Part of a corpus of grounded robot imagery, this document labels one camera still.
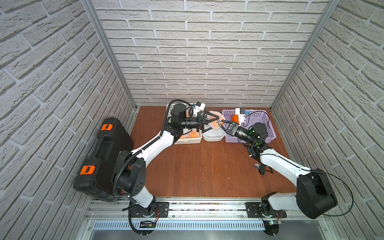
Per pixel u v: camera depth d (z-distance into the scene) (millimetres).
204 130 740
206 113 653
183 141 947
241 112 684
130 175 437
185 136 947
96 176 594
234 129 656
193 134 973
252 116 697
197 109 721
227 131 658
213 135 1027
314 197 420
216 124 684
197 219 719
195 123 666
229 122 681
